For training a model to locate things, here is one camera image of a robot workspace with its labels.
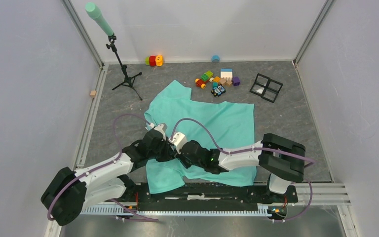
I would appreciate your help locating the colourful toy brick train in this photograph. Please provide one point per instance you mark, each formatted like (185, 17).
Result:
(206, 78)

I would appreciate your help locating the teal t-shirt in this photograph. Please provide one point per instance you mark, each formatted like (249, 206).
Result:
(231, 125)

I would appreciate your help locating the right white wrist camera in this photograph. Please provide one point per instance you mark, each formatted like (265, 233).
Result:
(178, 140)

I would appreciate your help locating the black display case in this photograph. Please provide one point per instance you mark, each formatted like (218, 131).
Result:
(271, 90)
(260, 85)

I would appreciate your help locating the black owl toy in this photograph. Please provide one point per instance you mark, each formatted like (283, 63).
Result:
(218, 90)

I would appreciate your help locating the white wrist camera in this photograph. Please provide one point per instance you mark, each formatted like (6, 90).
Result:
(178, 140)
(160, 128)

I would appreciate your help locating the white cable duct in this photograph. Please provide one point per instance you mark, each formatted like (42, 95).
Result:
(109, 208)

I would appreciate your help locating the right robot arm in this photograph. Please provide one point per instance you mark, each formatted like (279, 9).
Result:
(283, 158)

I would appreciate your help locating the black tripod stand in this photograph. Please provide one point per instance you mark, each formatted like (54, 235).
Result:
(128, 80)

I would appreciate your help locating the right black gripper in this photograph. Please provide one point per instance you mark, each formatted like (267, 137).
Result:
(180, 157)

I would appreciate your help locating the small wooden cube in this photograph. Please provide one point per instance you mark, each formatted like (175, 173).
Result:
(93, 93)

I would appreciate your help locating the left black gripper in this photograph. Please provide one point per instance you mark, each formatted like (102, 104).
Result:
(169, 154)

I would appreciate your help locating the red orange green toy rings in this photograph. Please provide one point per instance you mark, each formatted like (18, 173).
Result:
(154, 61)

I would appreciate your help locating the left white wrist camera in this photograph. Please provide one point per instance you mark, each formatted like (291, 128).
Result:
(160, 128)

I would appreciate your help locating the purple cube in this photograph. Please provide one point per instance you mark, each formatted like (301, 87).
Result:
(235, 81)

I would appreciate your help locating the small tan wooden blocks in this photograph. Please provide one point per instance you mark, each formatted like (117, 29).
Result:
(225, 82)

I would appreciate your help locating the blue white block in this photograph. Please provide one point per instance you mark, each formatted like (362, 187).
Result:
(226, 73)

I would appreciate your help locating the right black display case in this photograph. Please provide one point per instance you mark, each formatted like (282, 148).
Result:
(271, 90)

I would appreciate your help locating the blue round toy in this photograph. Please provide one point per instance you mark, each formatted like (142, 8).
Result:
(215, 59)

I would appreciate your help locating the left black display case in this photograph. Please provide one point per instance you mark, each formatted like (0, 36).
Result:
(260, 85)

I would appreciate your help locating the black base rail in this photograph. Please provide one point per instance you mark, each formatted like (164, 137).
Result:
(206, 197)

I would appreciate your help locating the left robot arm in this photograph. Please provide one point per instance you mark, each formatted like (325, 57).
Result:
(70, 192)

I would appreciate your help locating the green microphone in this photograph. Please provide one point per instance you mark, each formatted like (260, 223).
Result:
(94, 12)

